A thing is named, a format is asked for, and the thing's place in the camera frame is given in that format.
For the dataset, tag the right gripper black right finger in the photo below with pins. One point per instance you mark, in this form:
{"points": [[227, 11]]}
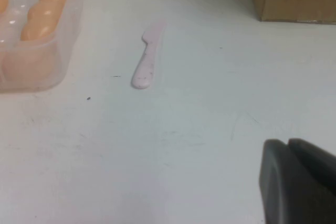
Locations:
{"points": [[317, 158]]}

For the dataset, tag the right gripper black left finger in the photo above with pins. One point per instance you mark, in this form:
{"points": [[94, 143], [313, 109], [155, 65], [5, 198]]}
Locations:
{"points": [[288, 190]]}

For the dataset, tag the clear plastic egg box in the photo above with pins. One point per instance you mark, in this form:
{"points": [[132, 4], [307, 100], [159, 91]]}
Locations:
{"points": [[67, 51]]}

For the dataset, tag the pink plastic knife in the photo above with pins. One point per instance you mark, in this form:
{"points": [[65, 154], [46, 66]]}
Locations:
{"points": [[142, 60]]}

